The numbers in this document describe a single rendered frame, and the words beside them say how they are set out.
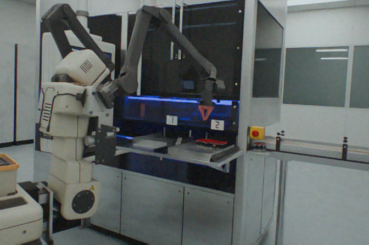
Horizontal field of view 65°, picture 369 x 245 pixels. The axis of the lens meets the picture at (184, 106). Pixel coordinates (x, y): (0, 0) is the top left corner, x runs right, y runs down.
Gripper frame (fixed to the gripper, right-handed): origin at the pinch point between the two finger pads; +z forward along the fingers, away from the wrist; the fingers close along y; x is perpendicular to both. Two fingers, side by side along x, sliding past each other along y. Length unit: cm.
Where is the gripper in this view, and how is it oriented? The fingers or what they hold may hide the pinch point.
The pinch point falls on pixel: (205, 118)
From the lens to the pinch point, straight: 151.2
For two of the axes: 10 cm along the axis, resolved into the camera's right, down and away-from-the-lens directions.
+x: -8.7, -0.5, 4.9
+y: 4.8, 1.1, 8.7
